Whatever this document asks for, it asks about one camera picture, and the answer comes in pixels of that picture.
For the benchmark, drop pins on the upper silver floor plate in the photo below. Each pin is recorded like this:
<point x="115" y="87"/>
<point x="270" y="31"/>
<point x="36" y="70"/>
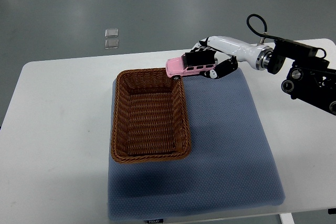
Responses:
<point x="111" y="32"/>

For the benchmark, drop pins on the silver floor plate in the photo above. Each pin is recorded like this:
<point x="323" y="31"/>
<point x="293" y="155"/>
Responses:
<point x="111" y="43"/>
<point x="111" y="32"/>

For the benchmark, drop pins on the blue grey foam mat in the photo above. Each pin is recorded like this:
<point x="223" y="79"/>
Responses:
<point x="230" y="165"/>

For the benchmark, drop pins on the brown wicker basket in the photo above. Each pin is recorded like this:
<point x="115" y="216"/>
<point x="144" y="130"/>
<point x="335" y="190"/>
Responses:
<point x="150" y="120"/>

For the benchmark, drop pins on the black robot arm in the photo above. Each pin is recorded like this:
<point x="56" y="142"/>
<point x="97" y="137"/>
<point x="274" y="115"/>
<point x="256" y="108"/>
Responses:
<point x="309" y="78"/>

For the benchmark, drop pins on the lower silver floor plate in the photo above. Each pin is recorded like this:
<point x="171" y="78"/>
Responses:
<point x="111" y="43"/>

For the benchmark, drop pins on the pink toy car black roof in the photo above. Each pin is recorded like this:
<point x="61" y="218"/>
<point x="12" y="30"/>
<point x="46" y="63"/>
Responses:
<point x="190" y="64"/>

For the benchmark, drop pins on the white table leg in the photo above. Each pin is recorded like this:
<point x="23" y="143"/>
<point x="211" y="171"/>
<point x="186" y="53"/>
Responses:
<point x="286" y="218"/>

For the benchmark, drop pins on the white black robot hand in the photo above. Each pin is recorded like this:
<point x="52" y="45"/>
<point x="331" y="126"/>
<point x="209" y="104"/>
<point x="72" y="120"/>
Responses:
<point x="257" y="56"/>

